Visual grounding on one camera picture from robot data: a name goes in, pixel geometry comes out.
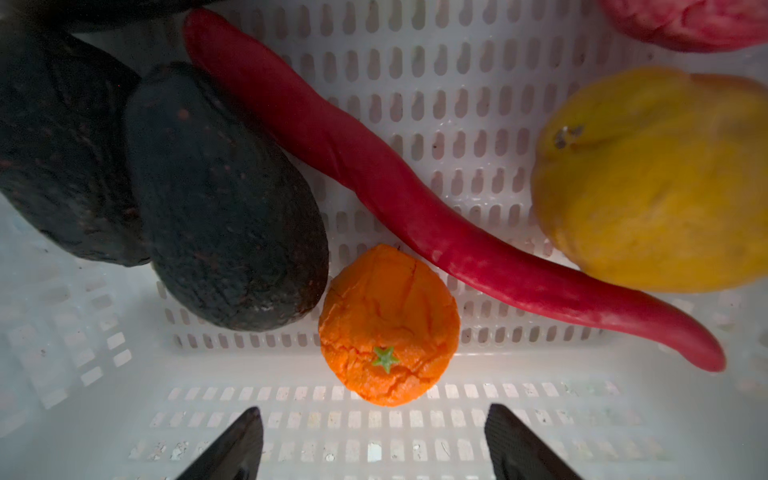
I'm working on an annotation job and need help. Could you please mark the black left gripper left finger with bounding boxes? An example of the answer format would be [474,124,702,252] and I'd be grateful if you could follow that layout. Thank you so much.
[177,406,264,480]

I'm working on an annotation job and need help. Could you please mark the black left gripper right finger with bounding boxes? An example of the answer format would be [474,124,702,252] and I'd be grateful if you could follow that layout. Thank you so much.
[484,403,582,480]

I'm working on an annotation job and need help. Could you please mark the yellow lemon food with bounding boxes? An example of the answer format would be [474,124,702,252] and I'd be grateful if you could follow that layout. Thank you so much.
[531,66,767,293]

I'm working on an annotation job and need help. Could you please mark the pink cracked ball food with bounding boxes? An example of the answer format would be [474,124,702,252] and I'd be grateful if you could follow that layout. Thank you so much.
[598,0,767,53]

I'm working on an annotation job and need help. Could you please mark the white perforated plastic basket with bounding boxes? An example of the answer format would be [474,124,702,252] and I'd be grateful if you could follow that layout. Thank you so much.
[1,1,767,479]

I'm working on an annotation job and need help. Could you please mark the small orange tangerine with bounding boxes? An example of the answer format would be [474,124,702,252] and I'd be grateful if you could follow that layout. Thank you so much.
[318,244,461,407]

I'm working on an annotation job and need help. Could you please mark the black avocado near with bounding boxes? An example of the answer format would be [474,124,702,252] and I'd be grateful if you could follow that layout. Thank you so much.
[124,62,329,332]

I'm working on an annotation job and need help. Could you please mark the black avocado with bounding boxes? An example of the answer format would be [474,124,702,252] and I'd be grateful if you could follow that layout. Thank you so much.
[124,62,329,332]
[1,16,149,267]

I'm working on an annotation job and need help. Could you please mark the black avocado far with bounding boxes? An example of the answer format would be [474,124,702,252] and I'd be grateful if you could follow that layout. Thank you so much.
[1,16,149,267]

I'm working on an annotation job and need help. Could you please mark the red chili pepper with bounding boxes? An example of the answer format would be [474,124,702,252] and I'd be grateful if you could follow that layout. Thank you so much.
[183,8,726,372]

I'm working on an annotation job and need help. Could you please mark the dark purple eggplant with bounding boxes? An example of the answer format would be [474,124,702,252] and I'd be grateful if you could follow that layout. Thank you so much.
[1,0,216,33]

